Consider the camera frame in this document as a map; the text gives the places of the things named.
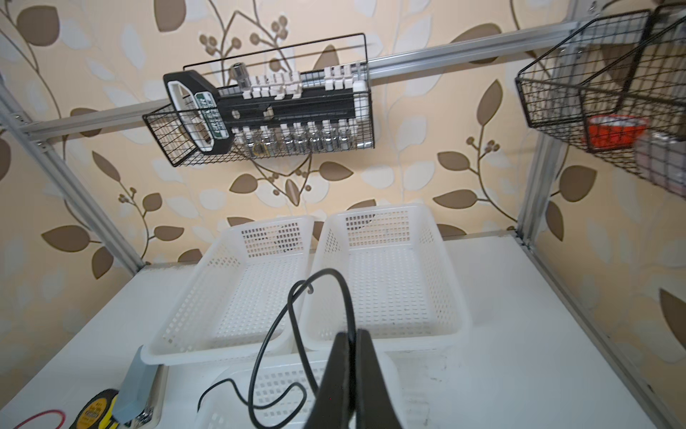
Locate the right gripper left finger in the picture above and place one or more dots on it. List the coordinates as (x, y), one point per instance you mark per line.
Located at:
(333, 406)

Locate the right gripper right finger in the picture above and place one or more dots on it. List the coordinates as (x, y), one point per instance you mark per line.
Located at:
(373, 405)

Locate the white basket front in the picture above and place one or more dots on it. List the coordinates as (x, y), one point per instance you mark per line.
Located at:
(281, 386)

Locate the white basket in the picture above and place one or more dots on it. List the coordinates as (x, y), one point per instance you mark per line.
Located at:
(234, 293)
(281, 386)
(404, 288)

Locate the white basket back right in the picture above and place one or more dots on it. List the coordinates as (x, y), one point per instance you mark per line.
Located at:
(404, 288)

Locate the white basket back left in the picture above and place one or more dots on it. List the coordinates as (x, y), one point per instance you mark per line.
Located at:
(234, 293)

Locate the grey blue stapler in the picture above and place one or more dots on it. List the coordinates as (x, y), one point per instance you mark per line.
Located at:
(140, 400)

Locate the yellow black tape measure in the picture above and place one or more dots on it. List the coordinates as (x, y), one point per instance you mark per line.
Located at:
(98, 413)

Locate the black socket holder tool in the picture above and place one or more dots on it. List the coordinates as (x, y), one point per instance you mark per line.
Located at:
(325, 110)

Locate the black wire basket back wall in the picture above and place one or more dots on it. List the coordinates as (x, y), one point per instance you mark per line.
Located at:
(301, 57)

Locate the black wire basket wall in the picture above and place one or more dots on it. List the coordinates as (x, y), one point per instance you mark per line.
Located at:
(626, 64)
(301, 57)

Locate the red object in wire basket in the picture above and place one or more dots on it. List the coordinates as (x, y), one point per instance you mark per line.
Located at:
(613, 131)

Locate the black wire basket right wall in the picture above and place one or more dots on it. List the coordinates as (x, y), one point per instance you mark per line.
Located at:
(626, 64)

